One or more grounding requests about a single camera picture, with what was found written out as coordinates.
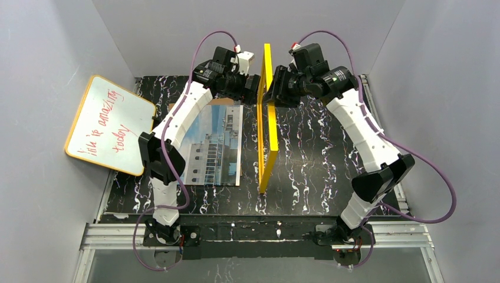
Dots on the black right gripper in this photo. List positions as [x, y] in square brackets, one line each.
[281, 87]

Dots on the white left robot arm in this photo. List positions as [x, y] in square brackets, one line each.
[159, 149]

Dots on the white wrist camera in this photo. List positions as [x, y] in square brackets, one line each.
[307, 56]
[244, 60]

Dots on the brown cardboard backing board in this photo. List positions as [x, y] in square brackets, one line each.
[215, 101]

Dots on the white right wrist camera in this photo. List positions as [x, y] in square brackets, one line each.
[307, 56]

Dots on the aluminium rail base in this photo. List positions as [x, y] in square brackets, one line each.
[254, 239]

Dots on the yellow wooden picture frame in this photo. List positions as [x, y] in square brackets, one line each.
[266, 122]

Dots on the whiteboard with red writing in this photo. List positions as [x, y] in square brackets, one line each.
[107, 127]

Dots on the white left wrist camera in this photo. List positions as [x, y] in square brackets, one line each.
[244, 60]

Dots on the building photo print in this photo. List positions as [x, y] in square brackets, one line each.
[212, 147]

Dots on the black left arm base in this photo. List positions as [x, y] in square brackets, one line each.
[181, 235]

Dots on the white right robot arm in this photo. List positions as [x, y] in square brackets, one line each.
[339, 91]

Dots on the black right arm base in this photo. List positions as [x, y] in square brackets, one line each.
[348, 239]

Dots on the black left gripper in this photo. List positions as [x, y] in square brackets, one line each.
[247, 88]

